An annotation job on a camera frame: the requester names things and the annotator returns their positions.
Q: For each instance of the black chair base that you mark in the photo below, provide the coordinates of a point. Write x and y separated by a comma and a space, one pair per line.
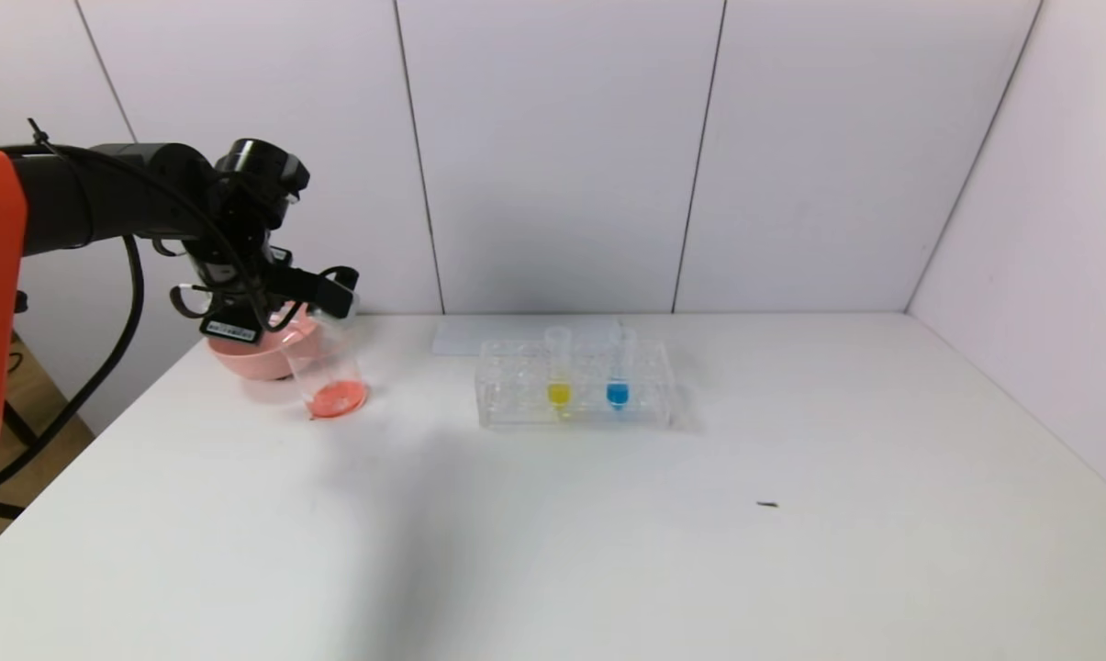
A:
6, 509

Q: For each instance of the test tube with yellow pigment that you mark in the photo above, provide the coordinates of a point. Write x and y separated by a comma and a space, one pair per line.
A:
559, 395

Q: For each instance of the clear glass beaker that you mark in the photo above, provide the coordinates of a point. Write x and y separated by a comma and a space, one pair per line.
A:
337, 397

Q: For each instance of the test tube with red pigment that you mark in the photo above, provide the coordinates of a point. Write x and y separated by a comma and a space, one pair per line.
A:
332, 319

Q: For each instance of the test tube with blue pigment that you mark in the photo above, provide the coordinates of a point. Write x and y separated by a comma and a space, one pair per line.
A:
617, 395

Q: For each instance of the clear acrylic test tube rack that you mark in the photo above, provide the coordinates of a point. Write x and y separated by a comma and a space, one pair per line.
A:
649, 386

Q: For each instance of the pink plastic bowl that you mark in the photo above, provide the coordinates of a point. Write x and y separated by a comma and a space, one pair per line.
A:
250, 360

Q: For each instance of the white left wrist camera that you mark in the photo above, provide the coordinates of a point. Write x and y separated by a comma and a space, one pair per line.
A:
231, 327

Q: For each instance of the white paper sheet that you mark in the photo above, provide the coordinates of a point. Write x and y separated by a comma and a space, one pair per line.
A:
479, 336

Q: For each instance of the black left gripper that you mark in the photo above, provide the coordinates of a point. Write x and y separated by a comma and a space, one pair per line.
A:
231, 325

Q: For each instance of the black stand leg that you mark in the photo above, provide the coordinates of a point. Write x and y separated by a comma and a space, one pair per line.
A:
18, 424

